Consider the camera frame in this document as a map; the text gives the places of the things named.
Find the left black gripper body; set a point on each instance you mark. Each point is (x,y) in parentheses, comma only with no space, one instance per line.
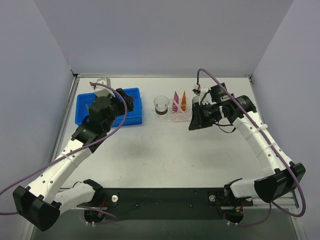
(125,99)

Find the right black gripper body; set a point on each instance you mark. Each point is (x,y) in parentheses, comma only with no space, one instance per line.
(196,116)

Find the clear brown-banded cup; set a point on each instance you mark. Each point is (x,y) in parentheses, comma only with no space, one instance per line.
(195,100)

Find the orange toothpaste tube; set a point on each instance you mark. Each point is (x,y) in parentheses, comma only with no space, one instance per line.
(183,103)

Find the clear acrylic toothbrush holder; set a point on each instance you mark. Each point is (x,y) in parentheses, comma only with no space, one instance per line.
(178,112)

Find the pink toothpaste tube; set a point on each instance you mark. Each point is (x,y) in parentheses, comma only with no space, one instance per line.
(175,103)

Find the clear blue-tinted cup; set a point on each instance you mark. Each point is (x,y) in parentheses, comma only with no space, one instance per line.
(161,104)

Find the white toothbrush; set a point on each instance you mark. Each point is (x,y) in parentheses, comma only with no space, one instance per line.
(180,109)

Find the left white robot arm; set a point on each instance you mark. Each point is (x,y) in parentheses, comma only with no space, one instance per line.
(41,202)

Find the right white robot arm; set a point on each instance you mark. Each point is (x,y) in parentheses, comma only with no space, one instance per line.
(280,173)

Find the clear textured oval tray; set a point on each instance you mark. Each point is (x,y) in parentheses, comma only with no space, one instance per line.
(177,117)

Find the blue plastic bin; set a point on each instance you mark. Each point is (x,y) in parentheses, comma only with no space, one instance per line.
(134,117)

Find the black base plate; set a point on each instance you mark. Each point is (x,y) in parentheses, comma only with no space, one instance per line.
(109,204)

